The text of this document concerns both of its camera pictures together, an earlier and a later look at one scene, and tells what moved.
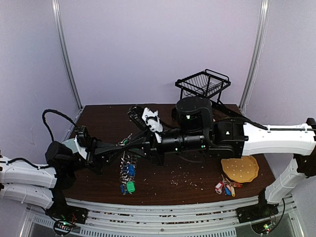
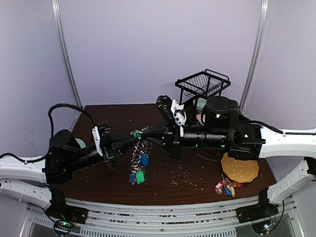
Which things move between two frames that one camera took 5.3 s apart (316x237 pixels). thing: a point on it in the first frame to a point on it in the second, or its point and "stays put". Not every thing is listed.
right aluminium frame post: [257, 53] stays put
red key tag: [218, 188] stays put
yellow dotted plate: [240, 170] stays put
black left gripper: [94, 159] to [110, 148]
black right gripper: [153, 148] to [173, 140]
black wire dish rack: [207, 84] stays put
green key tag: [131, 186] to [140, 176]
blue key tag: [227, 191] stays put
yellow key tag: [232, 191] stays put
